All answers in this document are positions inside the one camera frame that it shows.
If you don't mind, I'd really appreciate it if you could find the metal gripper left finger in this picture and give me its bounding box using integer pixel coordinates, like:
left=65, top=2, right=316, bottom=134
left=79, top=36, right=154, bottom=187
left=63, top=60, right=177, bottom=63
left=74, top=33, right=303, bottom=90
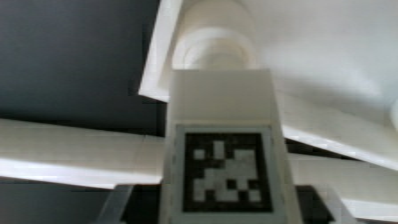
left=93, top=184, right=159, bottom=224

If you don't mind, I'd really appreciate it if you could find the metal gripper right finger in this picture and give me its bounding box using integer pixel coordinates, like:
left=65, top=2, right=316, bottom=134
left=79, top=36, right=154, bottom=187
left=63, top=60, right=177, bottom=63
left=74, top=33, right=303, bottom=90
left=294, top=185, right=358, bottom=224

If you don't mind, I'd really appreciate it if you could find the white table leg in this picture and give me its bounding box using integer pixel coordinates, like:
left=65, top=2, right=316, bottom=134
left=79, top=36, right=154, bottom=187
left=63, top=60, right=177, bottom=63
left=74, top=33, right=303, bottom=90
left=159, top=27, right=303, bottom=224

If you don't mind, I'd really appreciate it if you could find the white square table top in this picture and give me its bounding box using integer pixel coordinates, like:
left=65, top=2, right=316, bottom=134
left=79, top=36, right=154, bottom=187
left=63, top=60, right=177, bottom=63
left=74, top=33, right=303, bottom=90
left=138, top=0, right=398, bottom=171

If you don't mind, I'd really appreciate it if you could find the white U-shaped fence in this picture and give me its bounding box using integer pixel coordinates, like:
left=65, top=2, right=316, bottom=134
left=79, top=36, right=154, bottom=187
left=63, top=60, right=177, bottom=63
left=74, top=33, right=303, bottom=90
left=0, top=119, right=398, bottom=223

